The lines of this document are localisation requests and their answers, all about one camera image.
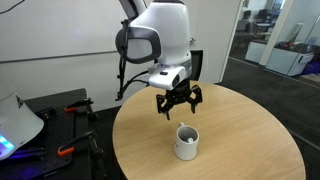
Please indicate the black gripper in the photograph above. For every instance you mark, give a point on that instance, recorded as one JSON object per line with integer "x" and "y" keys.
{"x": 181, "y": 88}

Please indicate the white ceramic mug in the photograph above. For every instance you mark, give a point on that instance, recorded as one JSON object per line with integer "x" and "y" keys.
{"x": 186, "y": 151}

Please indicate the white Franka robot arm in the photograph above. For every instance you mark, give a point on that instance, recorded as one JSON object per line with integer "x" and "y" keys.
{"x": 166, "y": 26}

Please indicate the black mesh office chair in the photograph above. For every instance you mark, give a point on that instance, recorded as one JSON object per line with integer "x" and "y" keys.
{"x": 197, "y": 65}

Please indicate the white low cabinet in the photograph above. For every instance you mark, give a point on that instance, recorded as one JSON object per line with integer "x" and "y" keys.
{"x": 286, "y": 61}

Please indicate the dark robot stand table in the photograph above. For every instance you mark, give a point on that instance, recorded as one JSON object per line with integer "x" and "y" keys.
{"x": 60, "y": 96}

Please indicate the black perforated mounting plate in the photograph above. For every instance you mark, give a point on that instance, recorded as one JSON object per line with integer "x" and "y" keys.
{"x": 50, "y": 140}

